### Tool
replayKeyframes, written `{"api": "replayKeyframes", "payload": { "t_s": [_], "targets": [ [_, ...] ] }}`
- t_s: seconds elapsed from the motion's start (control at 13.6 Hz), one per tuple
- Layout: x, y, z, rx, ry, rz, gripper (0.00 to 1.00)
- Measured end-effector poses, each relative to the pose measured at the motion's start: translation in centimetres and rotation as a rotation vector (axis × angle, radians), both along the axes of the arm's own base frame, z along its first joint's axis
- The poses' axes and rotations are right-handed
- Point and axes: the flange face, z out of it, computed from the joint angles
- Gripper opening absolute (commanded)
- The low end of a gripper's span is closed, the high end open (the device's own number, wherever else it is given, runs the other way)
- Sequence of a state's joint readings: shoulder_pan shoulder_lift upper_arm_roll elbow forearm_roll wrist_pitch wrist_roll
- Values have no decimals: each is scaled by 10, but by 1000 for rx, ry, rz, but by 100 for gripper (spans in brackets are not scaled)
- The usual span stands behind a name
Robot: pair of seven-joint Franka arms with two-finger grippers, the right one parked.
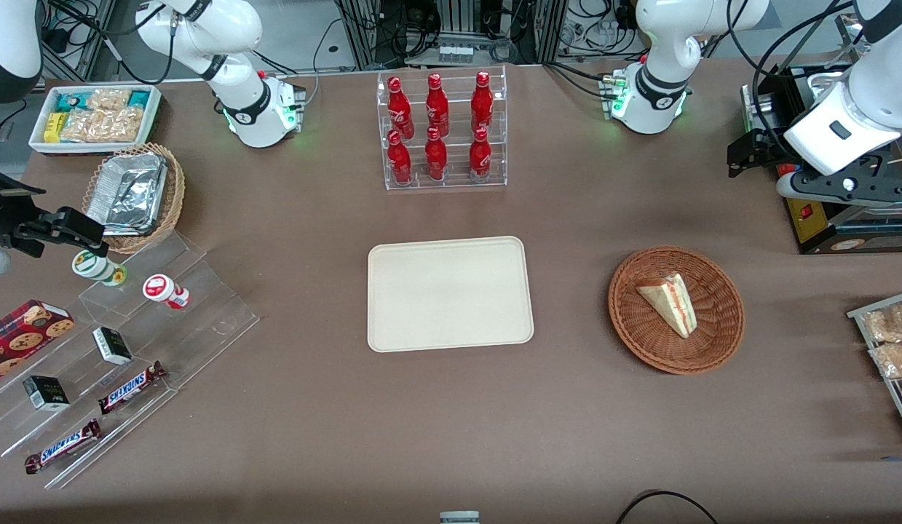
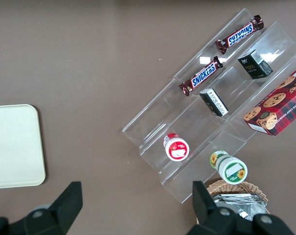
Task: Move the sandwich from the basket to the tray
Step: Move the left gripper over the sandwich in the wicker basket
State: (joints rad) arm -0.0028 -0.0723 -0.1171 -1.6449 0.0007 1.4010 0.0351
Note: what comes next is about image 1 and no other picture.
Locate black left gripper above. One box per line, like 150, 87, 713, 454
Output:
727, 130, 902, 209

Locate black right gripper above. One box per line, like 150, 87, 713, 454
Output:
0, 164, 106, 258

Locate triangular sandwich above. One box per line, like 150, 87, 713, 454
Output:
636, 272, 698, 340

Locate light tan wicker basket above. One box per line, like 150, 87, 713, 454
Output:
82, 142, 186, 255

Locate round brown wicker basket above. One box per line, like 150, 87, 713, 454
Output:
608, 246, 746, 376

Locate grey snack display tray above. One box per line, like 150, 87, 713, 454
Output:
847, 290, 902, 445

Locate beige plastic serving tray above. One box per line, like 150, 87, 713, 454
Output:
368, 236, 535, 354

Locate green label yogurt bottle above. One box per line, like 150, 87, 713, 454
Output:
72, 250, 129, 287

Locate aluminium foil container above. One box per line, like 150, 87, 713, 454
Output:
86, 152, 168, 236

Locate black food warmer machine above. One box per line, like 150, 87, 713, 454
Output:
740, 11, 902, 255

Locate steel warmer pan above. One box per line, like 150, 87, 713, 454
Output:
804, 69, 853, 101

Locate large clear cracker bag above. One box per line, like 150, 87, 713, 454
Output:
61, 108, 145, 143

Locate red tartan cookie box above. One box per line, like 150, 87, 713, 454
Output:
0, 299, 76, 387

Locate red label yogurt bottle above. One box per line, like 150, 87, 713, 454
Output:
143, 274, 191, 311

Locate small black carton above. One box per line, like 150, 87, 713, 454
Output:
92, 327, 134, 366
23, 376, 71, 413

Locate small clear cracker bag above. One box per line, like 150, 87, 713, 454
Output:
87, 89, 132, 112

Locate white rectangular snack bin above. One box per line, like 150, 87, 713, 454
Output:
28, 84, 163, 156

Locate clear acrylic step riser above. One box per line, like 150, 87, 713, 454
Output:
78, 231, 261, 397
0, 314, 179, 491

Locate snickers chocolate bar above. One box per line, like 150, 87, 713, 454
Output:
24, 419, 103, 475
98, 361, 168, 416

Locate clear bag of snacks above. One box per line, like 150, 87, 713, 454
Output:
869, 342, 902, 380
861, 301, 902, 344

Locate red cola bottle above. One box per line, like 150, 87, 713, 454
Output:
426, 73, 450, 138
471, 71, 495, 135
387, 130, 414, 185
469, 127, 493, 180
387, 76, 416, 140
424, 127, 448, 181

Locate clear acrylic bottle rack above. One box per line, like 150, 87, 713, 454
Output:
376, 65, 508, 191

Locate black looped cable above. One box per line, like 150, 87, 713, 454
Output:
614, 490, 721, 524

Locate aluminium equipment frame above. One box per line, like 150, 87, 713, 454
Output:
333, 0, 569, 71

